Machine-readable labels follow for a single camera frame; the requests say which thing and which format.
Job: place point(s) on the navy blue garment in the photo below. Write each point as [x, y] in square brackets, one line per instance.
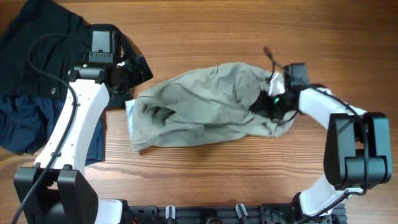
[27, 122]

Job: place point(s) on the khaki cargo shorts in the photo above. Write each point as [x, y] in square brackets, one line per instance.
[207, 106]

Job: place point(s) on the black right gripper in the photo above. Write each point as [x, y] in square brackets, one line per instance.
[260, 106]

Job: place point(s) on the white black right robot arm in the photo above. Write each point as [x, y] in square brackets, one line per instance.
[357, 151]

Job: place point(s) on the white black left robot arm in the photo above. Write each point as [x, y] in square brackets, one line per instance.
[54, 189]

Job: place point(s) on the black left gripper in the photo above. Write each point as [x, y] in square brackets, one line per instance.
[137, 78]

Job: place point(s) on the black folded garment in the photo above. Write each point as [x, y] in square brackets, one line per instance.
[38, 48]

